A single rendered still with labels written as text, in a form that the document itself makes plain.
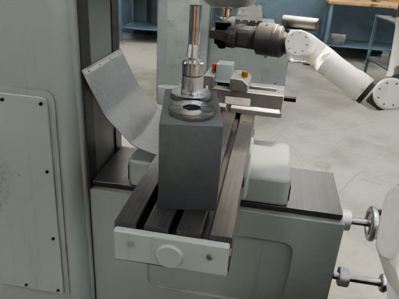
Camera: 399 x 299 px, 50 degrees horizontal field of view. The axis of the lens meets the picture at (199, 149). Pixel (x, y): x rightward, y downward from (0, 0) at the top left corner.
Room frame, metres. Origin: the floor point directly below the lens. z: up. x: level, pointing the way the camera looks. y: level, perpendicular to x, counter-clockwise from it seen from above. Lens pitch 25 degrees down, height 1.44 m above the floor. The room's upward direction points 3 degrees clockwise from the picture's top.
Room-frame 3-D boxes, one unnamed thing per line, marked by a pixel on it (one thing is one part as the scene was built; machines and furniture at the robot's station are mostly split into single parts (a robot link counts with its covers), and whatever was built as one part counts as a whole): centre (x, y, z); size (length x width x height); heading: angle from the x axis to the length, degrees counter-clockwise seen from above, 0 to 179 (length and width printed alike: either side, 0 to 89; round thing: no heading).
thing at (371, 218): (1.18, -0.54, 0.67); 0.16 x 0.12 x 0.12; 81
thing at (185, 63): (0.89, 0.02, 1.23); 0.05 x 0.05 x 0.01
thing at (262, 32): (1.22, -0.13, 1.23); 0.13 x 0.12 x 0.10; 156
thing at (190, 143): (0.84, 0.02, 1.07); 0.22 x 0.12 x 0.20; 3
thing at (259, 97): (1.41, -0.10, 1.02); 0.35 x 0.15 x 0.11; 79
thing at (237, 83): (1.40, -0.13, 1.06); 0.12 x 0.06 x 0.04; 169
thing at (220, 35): (1.23, -0.03, 1.23); 0.06 x 0.02 x 0.03; 66
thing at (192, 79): (0.89, 0.02, 1.19); 0.05 x 0.05 x 0.06
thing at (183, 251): (1.26, -0.05, 0.93); 1.24 x 0.23 x 0.08; 171
